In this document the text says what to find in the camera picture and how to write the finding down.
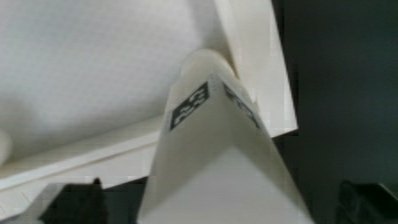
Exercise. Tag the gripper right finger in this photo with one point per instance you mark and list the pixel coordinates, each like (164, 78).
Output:
(368, 203)

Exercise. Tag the white desk top tray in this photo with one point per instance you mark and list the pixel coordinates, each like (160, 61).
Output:
(91, 53)

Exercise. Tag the white leg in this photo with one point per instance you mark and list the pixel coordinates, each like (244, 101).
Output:
(219, 181)

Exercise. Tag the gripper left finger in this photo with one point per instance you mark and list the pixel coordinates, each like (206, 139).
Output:
(46, 211)

